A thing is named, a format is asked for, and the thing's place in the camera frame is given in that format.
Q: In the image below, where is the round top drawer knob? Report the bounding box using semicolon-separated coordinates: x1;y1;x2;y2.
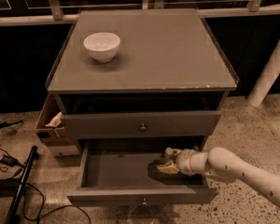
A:
139;123;147;132

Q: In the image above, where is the black pole on floor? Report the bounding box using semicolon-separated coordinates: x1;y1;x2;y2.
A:
5;146;39;224

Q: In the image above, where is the middle drawer knob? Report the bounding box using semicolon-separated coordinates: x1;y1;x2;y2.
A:
142;198;147;205

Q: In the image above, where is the grey open middle drawer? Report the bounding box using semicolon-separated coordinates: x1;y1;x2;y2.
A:
67;137;217;207

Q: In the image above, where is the open cardboard box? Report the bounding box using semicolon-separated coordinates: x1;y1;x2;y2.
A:
35;95;79;157

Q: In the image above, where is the grey wooden drawer cabinet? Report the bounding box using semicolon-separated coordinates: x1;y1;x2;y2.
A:
47;9;238;150

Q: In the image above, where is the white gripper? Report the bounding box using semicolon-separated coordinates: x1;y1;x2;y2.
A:
157;148;209;175

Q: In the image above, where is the black power adapter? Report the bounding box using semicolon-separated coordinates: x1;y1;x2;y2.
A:
0;155;18;167

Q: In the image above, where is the clear plastic water bottle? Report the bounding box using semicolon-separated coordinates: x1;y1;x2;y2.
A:
160;147;175;167

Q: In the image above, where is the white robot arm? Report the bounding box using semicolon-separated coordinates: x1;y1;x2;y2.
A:
157;147;280;208

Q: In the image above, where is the black floor cable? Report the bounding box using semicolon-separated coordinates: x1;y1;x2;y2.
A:
0;142;91;224

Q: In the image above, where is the grey top drawer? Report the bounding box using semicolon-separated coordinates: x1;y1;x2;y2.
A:
54;92;229;140

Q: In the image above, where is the white diagonal support column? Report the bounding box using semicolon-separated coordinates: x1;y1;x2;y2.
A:
247;39;280;107

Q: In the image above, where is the white ceramic bowl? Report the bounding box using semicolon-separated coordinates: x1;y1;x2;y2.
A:
83;32;120;63

